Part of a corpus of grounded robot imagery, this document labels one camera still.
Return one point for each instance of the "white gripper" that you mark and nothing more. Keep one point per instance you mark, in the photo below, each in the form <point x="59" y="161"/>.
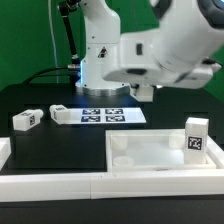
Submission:
<point x="153" y="59"/>

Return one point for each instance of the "white square tabletop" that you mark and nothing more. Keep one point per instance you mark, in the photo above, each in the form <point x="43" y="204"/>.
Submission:
<point x="155" y="150"/>

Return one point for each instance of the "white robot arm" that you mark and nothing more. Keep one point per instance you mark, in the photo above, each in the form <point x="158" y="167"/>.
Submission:
<point x="202" y="19"/>

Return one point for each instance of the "white sheet with fiducial markers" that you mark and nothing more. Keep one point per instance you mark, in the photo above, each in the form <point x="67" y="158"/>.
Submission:
<point x="106" y="116"/>

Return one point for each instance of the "white front fence bar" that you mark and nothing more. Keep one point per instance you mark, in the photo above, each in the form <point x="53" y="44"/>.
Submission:
<point x="20" y="188"/>

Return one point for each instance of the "white fence bar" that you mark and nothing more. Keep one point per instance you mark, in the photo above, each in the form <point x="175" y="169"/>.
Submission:
<point x="20" y="188"/>
<point x="5" y="151"/>

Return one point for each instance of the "white left fence bar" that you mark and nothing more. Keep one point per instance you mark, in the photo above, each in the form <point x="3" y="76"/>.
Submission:
<point x="5" y="151"/>

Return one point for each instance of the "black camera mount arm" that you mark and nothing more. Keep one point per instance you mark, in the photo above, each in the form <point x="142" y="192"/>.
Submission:
<point x="65" y="8"/>

